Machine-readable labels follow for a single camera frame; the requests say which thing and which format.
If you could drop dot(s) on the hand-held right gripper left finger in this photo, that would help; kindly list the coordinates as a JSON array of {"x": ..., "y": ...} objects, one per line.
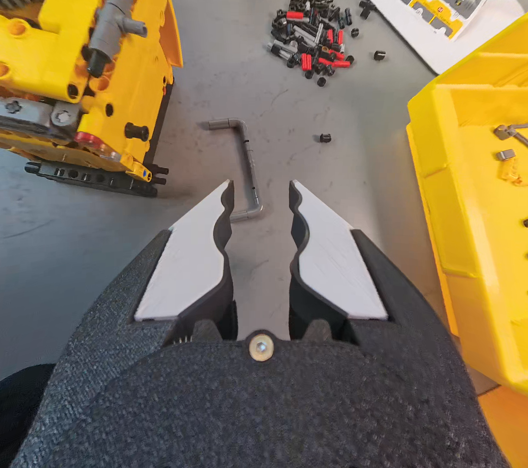
[{"x": 185, "y": 270}]

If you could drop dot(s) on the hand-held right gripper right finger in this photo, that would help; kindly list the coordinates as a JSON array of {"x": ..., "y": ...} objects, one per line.
[{"x": 338, "y": 270}]

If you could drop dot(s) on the grey bent lego tube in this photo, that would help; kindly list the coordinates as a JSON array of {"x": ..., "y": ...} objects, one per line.
[{"x": 249, "y": 162}]

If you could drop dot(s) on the loose black lego pin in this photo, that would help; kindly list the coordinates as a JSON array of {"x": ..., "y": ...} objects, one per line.
[
  {"x": 325, "y": 138},
  {"x": 379, "y": 55}
]

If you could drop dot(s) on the black tee lego connector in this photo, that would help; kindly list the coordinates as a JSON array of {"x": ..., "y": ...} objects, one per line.
[{"x": 365, "y": 8}]

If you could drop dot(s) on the yellow storage bin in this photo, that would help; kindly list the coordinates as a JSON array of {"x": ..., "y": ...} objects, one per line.
[{"x": 474, "y": 228}]

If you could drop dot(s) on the heap of grey blue parts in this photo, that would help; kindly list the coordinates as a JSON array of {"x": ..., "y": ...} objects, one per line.
[{"x": 505, "y": 154}]

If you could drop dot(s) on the nested yellow storage bins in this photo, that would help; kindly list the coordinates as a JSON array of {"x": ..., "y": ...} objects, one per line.
[{"x": 507, "y": 426}]

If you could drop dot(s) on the pile of black red pins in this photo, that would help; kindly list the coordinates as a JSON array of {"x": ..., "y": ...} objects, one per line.
[{"x": 309, "y": 35}]

